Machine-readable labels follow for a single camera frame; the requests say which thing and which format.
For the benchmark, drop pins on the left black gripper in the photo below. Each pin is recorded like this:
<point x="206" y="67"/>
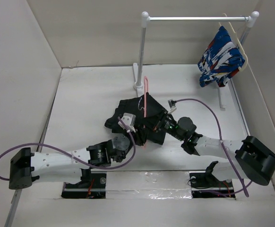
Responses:
<point x="140" y="135"/>

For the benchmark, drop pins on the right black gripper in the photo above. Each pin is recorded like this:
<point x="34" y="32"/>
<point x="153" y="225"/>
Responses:
<point x="160" y="119"/>

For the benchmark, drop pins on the black trousers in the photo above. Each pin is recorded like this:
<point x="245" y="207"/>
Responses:
<point x="133" y="106"/>

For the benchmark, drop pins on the pink plastic hanger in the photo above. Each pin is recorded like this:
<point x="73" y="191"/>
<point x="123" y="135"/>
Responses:
<point x="146" y="90"/>

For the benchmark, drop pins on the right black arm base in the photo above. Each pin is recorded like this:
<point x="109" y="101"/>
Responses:
<point x="204" y="185"/>

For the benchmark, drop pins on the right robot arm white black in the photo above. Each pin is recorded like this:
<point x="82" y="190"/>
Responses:
<point x="246" y="159"/>

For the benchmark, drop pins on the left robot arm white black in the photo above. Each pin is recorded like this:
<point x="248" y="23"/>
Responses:
<point x="27" y="167"/>

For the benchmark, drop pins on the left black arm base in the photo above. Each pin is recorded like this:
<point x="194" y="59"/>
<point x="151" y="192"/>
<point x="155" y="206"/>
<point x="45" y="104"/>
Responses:
<point x="92" y="185"/>

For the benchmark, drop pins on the cream plastic hanger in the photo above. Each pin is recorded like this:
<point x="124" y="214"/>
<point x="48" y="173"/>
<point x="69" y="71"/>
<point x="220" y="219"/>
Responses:
<point x="236" y="41"/>

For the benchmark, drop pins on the silver foil tape strip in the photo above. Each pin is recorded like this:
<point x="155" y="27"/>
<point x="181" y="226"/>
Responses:
<point x="156" y="185"/>

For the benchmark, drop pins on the blue white red patterned garment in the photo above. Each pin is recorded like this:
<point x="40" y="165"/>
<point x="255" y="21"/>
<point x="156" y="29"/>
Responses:
<point x="221" y="61"/>

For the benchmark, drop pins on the white metal clothes rack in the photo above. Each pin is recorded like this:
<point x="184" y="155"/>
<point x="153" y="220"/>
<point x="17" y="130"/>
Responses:
<point x="146" y="19"/>

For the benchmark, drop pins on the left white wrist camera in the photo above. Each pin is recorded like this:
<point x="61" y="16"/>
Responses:
<point x="127" y="122"/>

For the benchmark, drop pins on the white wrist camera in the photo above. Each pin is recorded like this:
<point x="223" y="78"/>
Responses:
<point x="172" y="105"/>
<point x="127" y="122"/>

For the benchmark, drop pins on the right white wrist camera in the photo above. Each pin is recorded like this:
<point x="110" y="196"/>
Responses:
<point x="172" y="105"/>

